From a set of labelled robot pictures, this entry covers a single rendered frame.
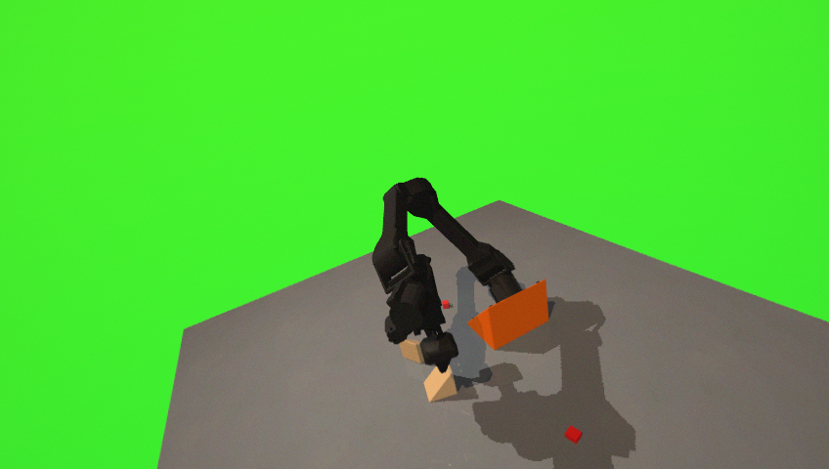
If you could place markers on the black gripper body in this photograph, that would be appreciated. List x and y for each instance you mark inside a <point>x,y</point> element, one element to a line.
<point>437,347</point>

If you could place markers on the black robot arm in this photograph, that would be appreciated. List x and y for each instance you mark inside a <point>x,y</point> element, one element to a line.
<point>414,287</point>

